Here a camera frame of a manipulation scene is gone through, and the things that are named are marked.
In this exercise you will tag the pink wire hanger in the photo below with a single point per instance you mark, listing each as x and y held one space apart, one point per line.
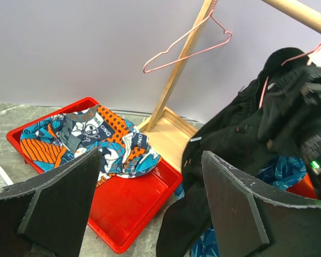
310 54
205 13

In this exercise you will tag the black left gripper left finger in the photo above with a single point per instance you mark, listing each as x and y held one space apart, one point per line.
50 210

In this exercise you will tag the blue leaf print shorts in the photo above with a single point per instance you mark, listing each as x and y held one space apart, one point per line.
282 172

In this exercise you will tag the empty pink wire hanger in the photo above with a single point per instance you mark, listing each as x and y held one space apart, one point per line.
205 13

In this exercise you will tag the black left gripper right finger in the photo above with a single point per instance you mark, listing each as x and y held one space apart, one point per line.
253 218

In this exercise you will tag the black shorts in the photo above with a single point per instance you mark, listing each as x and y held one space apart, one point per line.
231 135

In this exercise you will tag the orange blue patterned shorts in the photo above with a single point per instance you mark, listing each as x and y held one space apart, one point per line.
58 139

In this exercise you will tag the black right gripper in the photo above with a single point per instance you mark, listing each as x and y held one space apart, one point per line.
292 110

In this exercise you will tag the wooden clothes rack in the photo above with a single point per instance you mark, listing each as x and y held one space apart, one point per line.
230 51

